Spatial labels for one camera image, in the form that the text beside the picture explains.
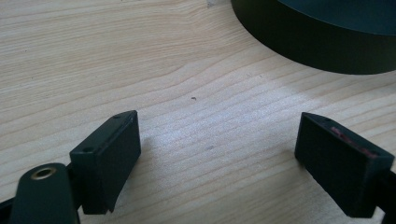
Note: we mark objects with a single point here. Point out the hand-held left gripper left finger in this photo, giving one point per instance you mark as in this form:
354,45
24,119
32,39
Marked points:
104,165

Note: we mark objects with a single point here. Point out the dark round container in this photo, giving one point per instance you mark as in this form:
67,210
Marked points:
314,37

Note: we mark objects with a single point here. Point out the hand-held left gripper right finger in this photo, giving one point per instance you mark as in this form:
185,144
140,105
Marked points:
339,168

